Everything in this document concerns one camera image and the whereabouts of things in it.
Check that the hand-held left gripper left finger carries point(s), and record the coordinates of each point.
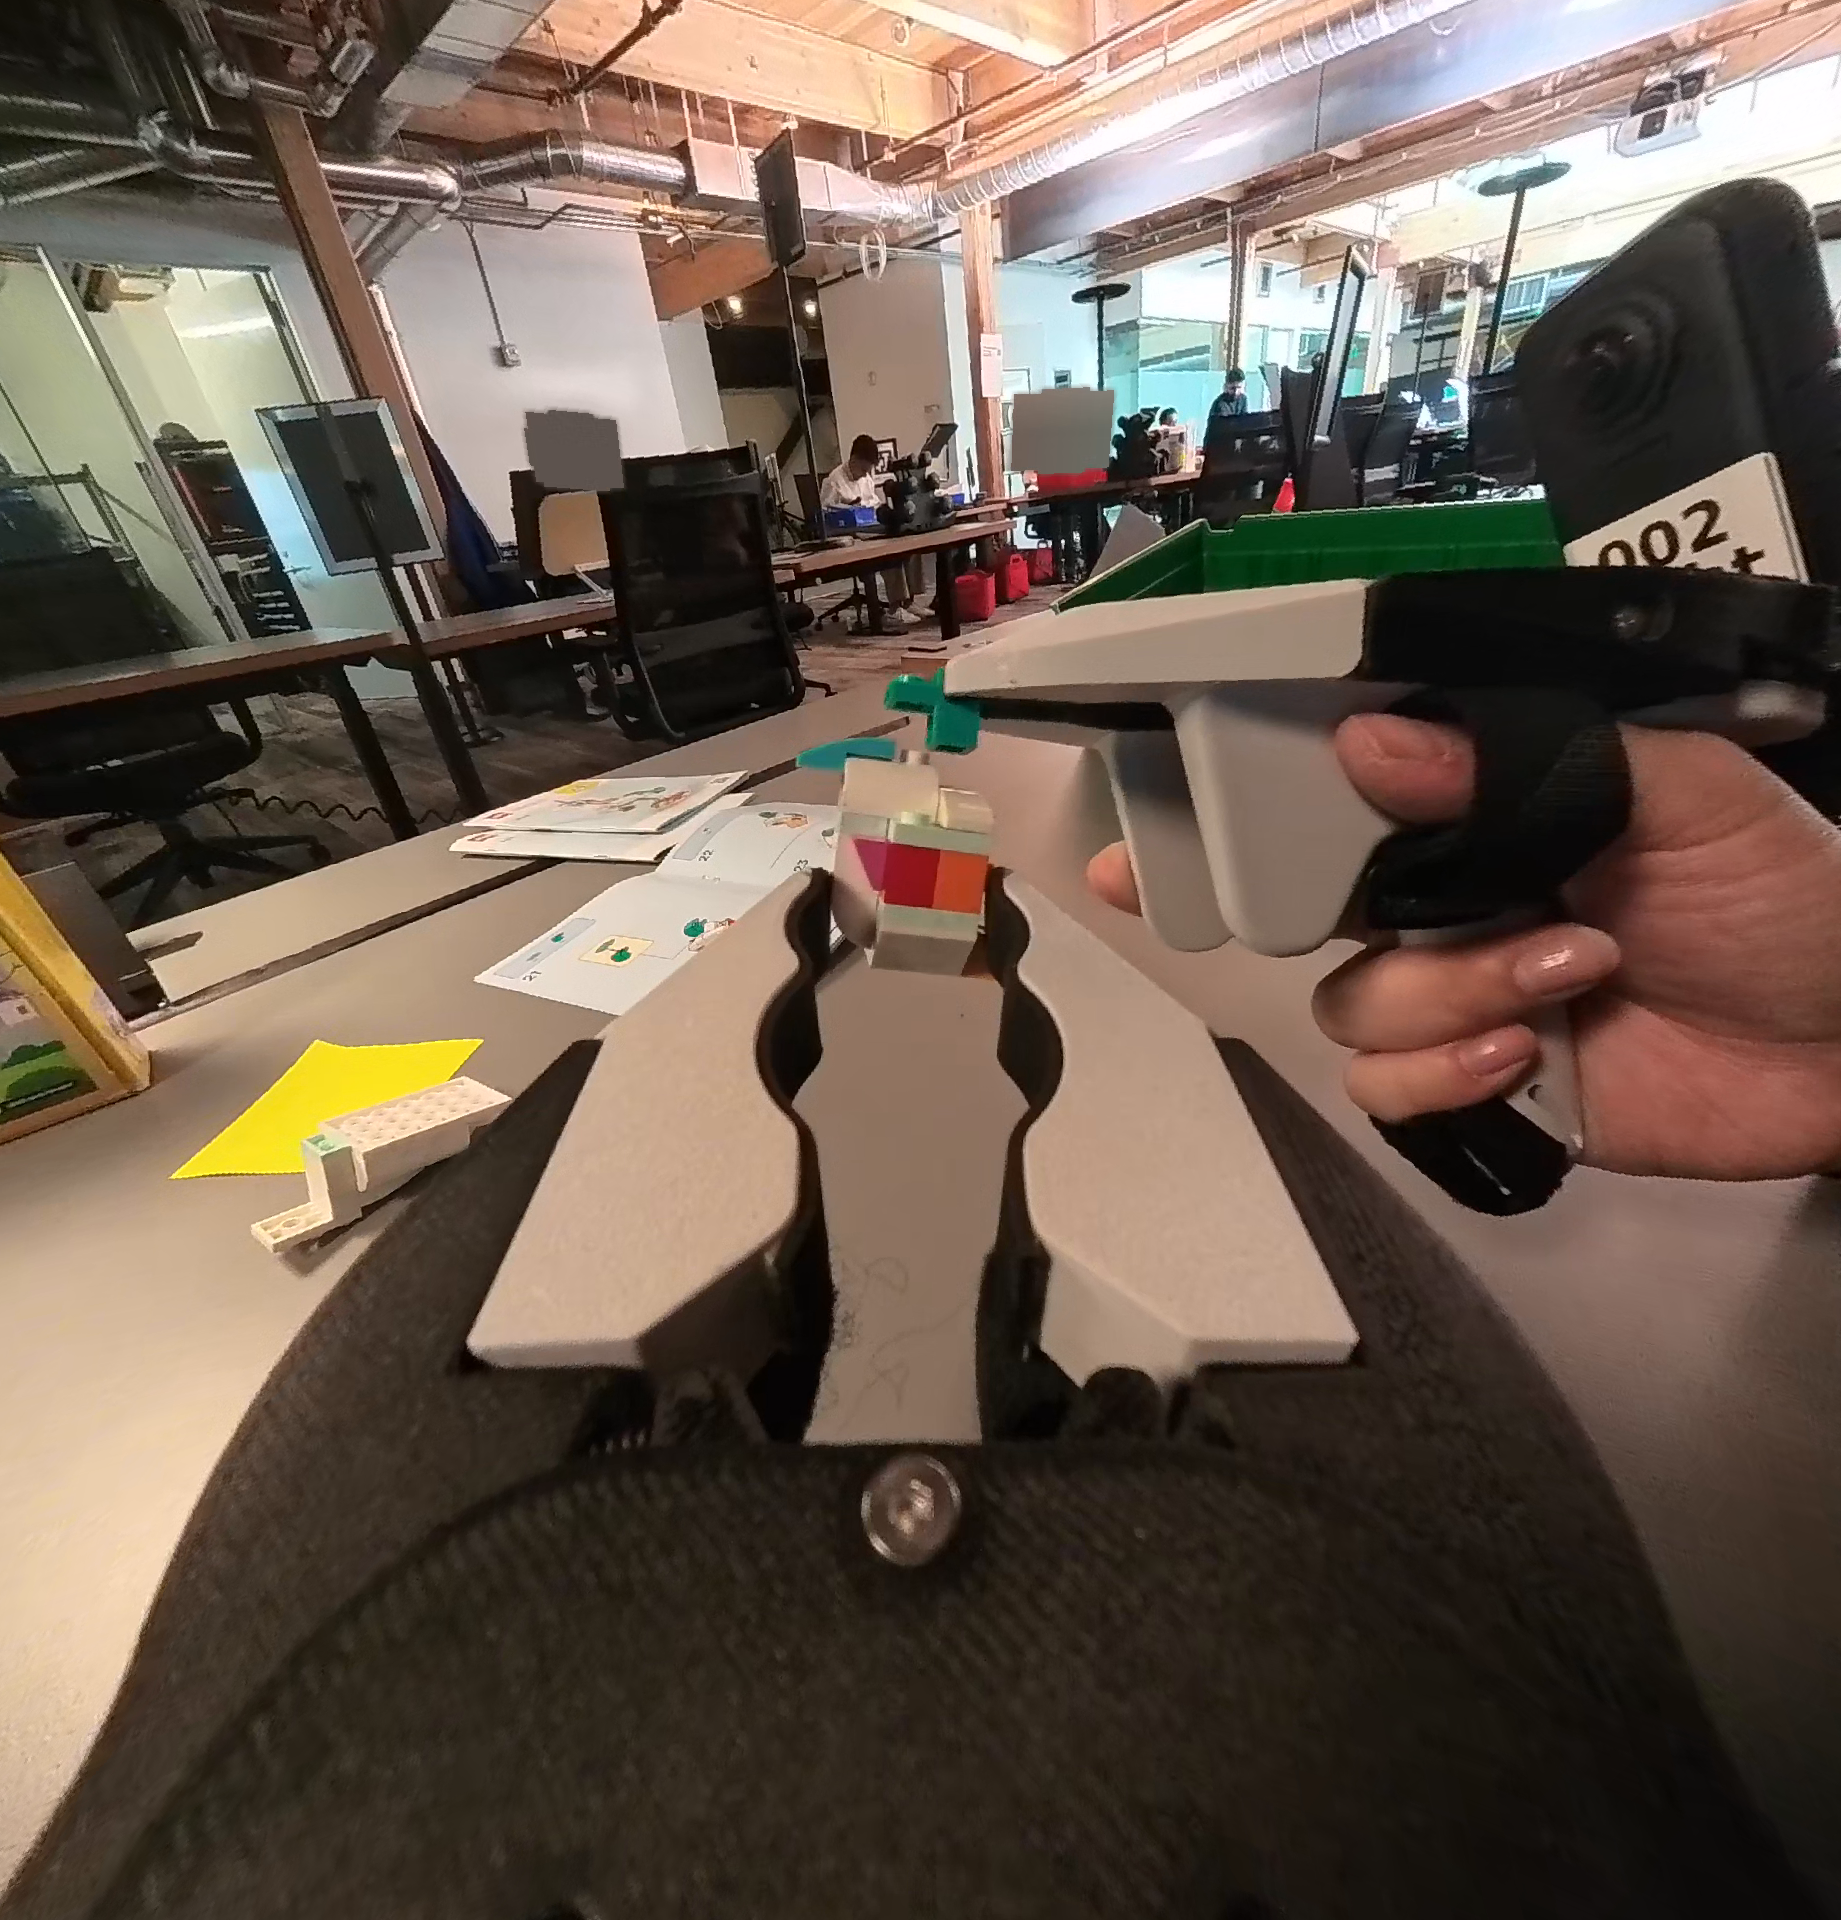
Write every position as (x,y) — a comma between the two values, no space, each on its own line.
(665,1170)

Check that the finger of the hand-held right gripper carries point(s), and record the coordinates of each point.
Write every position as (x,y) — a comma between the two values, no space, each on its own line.
(1220,645)

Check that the black mesh office chair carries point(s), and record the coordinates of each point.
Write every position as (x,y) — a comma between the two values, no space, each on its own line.
(704,585)

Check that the multicolour lego assembly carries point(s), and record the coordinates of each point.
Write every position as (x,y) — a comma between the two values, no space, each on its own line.
(922,884)

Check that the person's right hand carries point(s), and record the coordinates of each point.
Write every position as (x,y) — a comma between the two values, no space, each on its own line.
(1747,960)

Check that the dark wooden desk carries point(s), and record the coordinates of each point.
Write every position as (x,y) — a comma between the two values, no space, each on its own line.
(261,647)

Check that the open instruction booklet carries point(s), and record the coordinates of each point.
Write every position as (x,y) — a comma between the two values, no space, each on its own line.
(619,945)

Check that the black hanging screen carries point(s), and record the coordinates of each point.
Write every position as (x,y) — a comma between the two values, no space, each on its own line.
(782,201)

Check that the black panel on stand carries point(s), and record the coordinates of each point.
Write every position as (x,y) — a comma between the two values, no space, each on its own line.
(350,482)

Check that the red container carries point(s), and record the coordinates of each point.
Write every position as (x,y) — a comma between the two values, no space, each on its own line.
(1032,572)
(971,586)

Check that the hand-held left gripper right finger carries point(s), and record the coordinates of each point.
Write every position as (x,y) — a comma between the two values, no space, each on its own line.
(1160,1185)

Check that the white lego assembly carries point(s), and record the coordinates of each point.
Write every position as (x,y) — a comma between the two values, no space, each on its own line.
(395,1132)

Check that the green plastic bin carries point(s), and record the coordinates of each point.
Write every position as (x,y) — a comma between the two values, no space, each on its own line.
(1384,538)

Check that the yellow paper sheet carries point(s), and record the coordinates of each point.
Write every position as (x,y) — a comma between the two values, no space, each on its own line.
(291,1111)

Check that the yellow lego set box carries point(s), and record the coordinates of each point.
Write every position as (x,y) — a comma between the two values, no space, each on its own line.
(22,1019)

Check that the teal lego piece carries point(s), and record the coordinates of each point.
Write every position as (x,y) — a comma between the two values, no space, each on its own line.
(937,712)

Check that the silver ventilation duct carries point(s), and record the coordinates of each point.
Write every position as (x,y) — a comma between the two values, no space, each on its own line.
(590,170)

